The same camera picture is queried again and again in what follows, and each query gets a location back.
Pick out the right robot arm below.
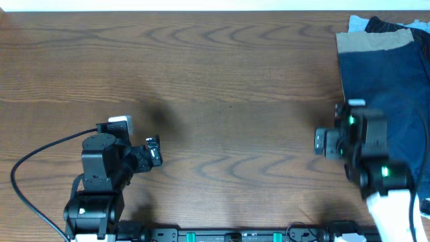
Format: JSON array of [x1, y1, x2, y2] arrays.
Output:
[[314, 104, 427, 241]]

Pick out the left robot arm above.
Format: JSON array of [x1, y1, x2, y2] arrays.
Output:
[[64, 133, 163, 241]]

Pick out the light blue garment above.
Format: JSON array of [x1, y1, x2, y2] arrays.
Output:
[[348, 15, 429, 33]]

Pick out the beige khaki shorts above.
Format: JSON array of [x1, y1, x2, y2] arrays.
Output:
[[335, 28, 415, 102]]

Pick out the black mounting rail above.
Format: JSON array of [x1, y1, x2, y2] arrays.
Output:
[[116, 220, 382, 242]]

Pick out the black patterned garment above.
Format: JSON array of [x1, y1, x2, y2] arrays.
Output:
[[365, 16, 429, 63]]

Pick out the dark blue denim shorts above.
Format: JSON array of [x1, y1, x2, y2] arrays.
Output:
[[337, 42, 430, 209]]

